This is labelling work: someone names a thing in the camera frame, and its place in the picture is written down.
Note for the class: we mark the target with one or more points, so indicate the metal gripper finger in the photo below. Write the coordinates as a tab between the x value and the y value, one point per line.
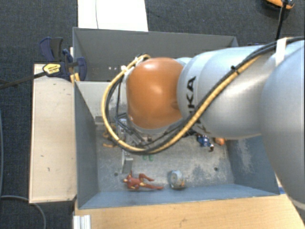
128	166

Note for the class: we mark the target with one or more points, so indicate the red and gold toy figure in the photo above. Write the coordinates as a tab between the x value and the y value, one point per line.
134	183

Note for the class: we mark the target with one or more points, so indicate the orange curved toy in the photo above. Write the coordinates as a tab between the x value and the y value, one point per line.
107	145

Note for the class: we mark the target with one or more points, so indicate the grey metal bin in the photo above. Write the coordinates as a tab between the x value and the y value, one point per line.
200	166

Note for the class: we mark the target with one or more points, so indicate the blue toy figure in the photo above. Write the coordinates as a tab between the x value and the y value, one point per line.
203	141

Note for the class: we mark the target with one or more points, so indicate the pale wood board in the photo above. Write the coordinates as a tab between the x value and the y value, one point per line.
53	137

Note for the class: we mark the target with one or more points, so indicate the small orange toy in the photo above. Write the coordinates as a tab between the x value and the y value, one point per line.
219	141

